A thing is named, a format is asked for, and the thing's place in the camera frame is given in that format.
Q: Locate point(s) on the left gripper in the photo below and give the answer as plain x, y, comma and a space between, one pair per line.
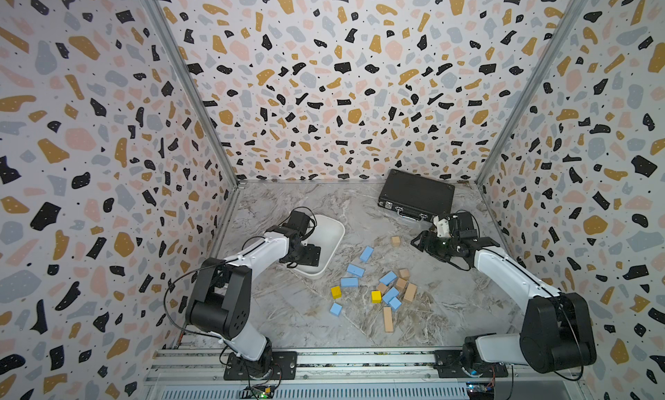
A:
312, 257

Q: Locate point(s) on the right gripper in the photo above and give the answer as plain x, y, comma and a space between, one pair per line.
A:
428, 246

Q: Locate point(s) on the white rectangular tray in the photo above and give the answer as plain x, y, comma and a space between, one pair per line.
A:
327, 235

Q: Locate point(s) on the blue cube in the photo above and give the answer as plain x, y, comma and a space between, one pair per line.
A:
336, 309

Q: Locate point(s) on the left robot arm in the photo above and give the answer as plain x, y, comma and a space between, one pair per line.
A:
220, 302

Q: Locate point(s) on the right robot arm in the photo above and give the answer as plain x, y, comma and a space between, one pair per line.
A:
556, 332

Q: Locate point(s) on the black briefcase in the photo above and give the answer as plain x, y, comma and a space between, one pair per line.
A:
415, 197

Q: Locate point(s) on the wooden block right pile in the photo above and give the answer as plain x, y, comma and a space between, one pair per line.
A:
410, 292

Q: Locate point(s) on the yellow cube left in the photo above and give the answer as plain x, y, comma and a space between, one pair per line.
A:
336, 292

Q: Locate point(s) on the yellow cube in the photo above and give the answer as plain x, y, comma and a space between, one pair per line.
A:
336, 292
376, 297

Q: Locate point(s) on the blue block lower long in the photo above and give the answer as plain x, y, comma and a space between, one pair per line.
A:
390, 294

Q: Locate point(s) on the small blue block lower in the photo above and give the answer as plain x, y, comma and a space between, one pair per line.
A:
395, 303

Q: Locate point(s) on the yellow cube center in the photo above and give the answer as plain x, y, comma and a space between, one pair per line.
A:
376, 297

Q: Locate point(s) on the long wooden block front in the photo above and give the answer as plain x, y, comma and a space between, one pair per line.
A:
388, 320

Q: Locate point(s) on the green lit circuit board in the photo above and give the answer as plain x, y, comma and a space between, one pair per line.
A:
257, 392

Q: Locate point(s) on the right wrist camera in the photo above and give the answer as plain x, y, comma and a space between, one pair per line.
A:
442, 226

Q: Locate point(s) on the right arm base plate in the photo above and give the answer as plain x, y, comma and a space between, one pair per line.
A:
458, 364

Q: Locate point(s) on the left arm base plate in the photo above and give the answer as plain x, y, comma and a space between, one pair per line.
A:
279, 365

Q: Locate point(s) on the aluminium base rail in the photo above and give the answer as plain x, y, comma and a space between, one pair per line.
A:
352, 373

